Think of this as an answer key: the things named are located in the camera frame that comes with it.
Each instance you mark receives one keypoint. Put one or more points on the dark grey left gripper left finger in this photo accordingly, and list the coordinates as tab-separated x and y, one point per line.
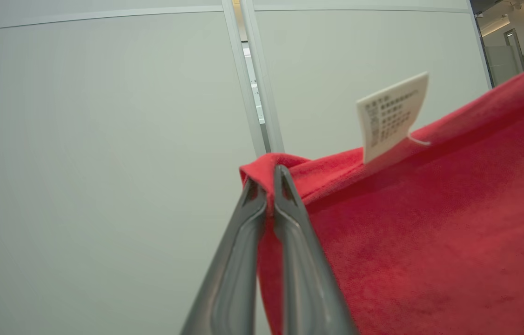
234	270

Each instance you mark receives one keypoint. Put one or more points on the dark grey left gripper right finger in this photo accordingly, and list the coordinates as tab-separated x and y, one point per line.
304	274

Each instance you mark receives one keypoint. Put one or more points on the red shorts with white trim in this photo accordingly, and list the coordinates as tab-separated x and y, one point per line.
429	223

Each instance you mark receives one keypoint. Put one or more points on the white garment care label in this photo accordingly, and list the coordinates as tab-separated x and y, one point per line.
390	116

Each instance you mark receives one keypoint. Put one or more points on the grey partition post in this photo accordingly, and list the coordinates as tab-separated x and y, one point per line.
252	83

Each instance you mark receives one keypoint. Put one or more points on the dark door frame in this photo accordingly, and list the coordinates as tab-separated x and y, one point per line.
481	42

